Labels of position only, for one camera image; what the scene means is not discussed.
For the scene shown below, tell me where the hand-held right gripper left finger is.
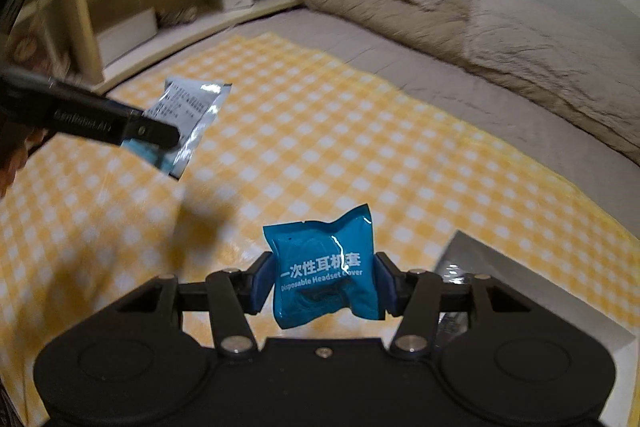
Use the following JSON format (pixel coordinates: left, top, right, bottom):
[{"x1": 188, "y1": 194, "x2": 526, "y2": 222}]
[{"x1": 115, "y1": 253, "x2": 276, "y2": 354}]

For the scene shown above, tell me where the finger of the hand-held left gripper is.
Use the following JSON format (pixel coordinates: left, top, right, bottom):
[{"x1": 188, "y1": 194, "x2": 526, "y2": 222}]
[{"x1": 120, "y1": 108, "x2": 182, "y2": 154}]

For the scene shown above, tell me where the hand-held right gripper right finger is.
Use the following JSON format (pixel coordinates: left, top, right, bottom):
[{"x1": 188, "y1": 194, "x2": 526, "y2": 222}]
[{"x1": 374, "y1": 252, "x2": 535, "y2": 356}]

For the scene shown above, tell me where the pale blue white packet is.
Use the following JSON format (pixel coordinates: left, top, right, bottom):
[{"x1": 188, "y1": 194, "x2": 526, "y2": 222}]
[{"x1": 122, "y1": 77, "x2": 234, "y2": 182}]

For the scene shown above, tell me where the blue headset cover packet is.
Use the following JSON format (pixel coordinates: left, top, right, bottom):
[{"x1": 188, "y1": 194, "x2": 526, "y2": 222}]
[{"x1": 262, "y1": 204, "x2": 387, "y2": 331}]

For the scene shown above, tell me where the white tray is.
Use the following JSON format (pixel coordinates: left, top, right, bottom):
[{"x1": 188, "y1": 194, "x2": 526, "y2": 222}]
[{"x1": 432, "y1": 229, "x2": 640, "y2": 408}]

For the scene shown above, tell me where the person's left hand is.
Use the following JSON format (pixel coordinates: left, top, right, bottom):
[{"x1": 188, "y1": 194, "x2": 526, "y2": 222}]
[{"x1": 0, "y1": 129, "x2": 49, "y2": 200}]

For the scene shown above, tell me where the printed cardboard box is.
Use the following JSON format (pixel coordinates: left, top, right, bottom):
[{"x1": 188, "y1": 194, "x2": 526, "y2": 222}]
[{"x1": 10, "y1": 0, "x2": 71, "y2": 74}]

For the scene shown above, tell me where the flat white box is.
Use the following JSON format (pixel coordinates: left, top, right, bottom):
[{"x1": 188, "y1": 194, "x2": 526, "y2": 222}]
[{"x1": 95, "y1": 7, "x2": 161, "y2": 64}]

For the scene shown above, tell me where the yellow checked mat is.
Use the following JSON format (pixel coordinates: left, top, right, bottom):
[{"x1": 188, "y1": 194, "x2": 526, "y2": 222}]
[{"x1": 0, "y1": 32, "x2": 640, "y2": 427}]

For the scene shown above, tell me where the bed with grey sheet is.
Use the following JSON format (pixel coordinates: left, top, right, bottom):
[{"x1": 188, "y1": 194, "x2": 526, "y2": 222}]
[{"x1": 235, "y1": 7, "x2": 640, "y2": 212}]

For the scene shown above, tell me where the brown fluffy duvet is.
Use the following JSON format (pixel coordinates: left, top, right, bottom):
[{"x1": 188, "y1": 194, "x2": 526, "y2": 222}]
[{"x1": 299, "y1": 0, "x2": 640, "y2": 168}]

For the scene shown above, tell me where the beige fluffy blanket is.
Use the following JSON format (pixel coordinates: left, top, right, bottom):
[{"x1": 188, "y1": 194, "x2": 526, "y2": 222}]
[{"x1": 466, "y1": 0, "x2": 640, "y2": 124}]

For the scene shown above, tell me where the braided rope bundle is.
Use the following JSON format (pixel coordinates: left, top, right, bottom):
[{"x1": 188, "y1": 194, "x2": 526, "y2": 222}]
[{"x1": 160, "y1": 6, "x2": 199, "y2": 26}]

